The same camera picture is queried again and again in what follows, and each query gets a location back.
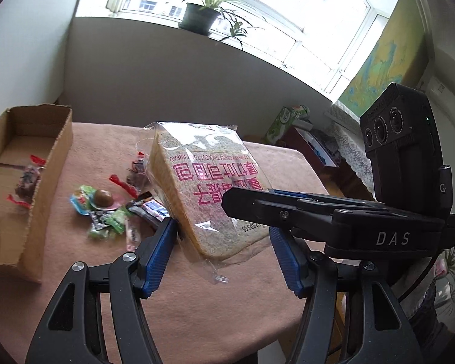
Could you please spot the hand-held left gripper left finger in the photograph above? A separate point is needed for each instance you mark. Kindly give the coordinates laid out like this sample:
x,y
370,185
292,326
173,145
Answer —
x,y
159,250

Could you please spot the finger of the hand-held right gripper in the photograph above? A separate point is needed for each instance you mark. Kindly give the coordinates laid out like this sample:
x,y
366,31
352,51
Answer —
x,y
265,208
292,194

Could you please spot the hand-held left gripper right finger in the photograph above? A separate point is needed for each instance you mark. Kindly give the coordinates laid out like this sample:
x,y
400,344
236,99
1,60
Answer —
x,y
288,265

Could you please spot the sliced bread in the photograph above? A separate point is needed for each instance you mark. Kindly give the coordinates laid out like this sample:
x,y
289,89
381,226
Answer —
x,y
212,182

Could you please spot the green candy packet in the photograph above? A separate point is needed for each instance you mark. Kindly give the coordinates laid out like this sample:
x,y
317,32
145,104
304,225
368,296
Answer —
x,y
98,234

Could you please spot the brown cardboard box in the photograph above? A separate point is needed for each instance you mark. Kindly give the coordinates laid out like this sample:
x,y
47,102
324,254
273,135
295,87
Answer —
x,y
49,182

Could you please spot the pink white packet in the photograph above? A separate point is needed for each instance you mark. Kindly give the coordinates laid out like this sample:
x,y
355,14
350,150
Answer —
x,y
132,235

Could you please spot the dark bar blue white label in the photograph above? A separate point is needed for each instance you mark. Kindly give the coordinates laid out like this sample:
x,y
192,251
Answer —
x,y
148,208

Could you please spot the small green wrapped candy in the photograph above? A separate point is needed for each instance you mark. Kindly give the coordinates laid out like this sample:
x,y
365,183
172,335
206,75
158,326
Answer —
x,y
117,222

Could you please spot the white blue box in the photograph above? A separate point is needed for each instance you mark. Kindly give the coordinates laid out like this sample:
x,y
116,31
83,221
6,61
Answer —
x,y
320,149

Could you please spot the white lace cloth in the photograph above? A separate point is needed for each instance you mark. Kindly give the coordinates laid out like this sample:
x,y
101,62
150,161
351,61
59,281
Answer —
x,y
349,148

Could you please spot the black white wrapped candy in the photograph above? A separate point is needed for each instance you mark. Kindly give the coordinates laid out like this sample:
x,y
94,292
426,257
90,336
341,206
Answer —
x,y
98,220

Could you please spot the green white carton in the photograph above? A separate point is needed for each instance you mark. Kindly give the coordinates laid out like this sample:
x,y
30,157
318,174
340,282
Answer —
x,y
280,123

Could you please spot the red candy wrapper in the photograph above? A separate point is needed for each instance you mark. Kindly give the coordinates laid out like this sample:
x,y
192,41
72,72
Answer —
x,y
122,185

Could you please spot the pink cup with brown fruit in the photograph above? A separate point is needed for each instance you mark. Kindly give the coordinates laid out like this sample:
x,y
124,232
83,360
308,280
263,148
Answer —
x,y
104,199

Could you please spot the dark candy with red twists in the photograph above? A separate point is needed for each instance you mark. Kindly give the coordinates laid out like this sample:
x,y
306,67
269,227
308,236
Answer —
x,y
27,180
138,168

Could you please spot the green jelly cup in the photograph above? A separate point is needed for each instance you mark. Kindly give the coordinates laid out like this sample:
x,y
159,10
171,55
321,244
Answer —
x,y
81,200

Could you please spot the small green houseplant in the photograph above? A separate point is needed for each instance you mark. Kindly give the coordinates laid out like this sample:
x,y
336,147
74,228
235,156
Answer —
x,y
453,273

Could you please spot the window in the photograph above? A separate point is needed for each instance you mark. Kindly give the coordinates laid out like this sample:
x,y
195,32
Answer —
x,y
288,7

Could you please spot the potted spider plant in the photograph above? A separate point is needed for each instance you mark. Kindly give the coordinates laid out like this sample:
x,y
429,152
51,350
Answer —
x,y
199,17

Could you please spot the white wall appliance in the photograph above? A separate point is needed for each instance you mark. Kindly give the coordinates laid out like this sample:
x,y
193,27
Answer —
x,y
449,102

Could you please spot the wall map poster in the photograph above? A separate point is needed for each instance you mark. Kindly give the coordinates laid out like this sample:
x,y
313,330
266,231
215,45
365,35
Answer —
x,y
386,64

